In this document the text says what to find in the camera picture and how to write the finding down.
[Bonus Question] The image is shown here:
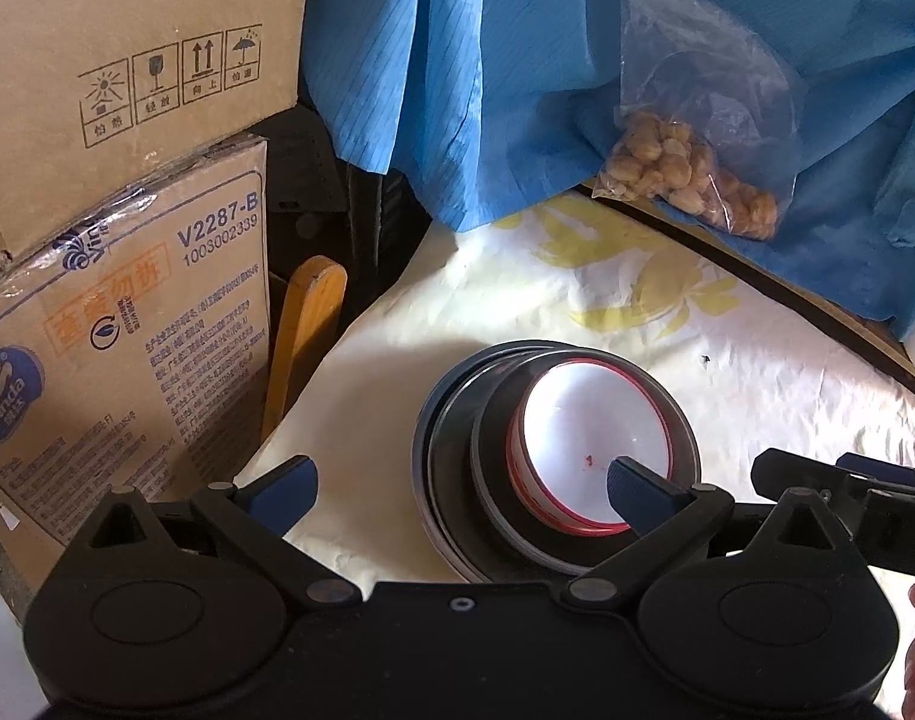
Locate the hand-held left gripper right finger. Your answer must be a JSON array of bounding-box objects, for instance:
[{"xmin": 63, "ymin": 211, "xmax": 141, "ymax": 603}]
[{"xmin": 560, "ymin": 455, "xmax": 850, "ymax": 613}]

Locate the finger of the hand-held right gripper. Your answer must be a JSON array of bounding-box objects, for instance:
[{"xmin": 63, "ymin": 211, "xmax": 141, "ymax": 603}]
[
  {"xmin": 749, "ymin": 448, "xmax": 878, "ymax": 537},
  {"xmin": 837, "ymin": 453, "xmax": 915, "ymax": 490}
]

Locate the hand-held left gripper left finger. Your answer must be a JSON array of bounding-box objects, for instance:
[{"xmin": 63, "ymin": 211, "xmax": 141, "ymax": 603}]
[{"xmin": 78, "ymin": 454, "xmax": 362, "ymax": 611}]

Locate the deep stainless steel bowl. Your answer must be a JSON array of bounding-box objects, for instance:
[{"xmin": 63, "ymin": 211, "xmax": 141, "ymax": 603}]
[{"xmin": 470, "ymin": 350, "xmax": 703, "ymax": 571}]

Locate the wooden chair back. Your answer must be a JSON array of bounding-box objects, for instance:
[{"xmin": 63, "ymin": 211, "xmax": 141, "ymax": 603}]
[{"xmin": 260, "ymin": 256, "xmax": 349, "ymax": 445}]

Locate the cardboard box with blue logo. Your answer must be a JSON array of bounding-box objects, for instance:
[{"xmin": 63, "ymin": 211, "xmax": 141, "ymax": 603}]
[{"xmin": 0, "ymin": 133, "xmax": 276, "ymax": 595}]

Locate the cream floral table cover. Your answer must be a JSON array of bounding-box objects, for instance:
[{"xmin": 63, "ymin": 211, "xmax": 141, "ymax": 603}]
[{"xmin": 234, "ymin": 191, "xmax": 915, "ymax": 720}]

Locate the black plastic crate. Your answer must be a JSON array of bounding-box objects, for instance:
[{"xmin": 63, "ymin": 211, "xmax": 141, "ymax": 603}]
[{"xmin": 264, "ymin": 103, "xmax": 432, "ymax": 320}]

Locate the clear plastic bag of snacks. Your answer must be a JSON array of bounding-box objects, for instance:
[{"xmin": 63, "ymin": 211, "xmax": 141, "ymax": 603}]
[{"xmin": 590, "ymin": 0, "xmax": 808, "ymax": 242}]

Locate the blue striped garment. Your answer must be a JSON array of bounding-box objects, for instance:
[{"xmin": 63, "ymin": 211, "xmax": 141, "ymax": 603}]
[{"xmin": 298, "ymin": 0, "xmax": 915, "ymax": 346}]

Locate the open brown cardboard box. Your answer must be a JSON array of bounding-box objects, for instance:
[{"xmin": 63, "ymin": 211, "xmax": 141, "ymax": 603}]
[{"xmin": 0, "ymin": 0, "xmax": 317, "ymax": 267}]

